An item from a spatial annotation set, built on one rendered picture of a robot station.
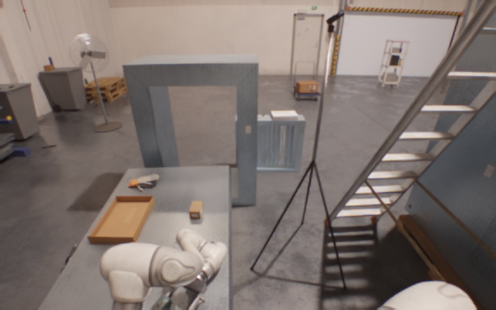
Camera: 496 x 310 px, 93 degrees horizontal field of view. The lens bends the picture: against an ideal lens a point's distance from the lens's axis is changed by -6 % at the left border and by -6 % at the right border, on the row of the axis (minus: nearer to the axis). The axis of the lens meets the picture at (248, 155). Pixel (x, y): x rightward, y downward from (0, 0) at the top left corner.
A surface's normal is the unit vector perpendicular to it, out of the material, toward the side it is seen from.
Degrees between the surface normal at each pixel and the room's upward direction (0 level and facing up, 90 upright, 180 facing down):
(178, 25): 90
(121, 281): 49
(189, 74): 90
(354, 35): 90
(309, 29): 90
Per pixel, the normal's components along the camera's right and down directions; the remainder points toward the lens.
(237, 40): 0.00, 0.47
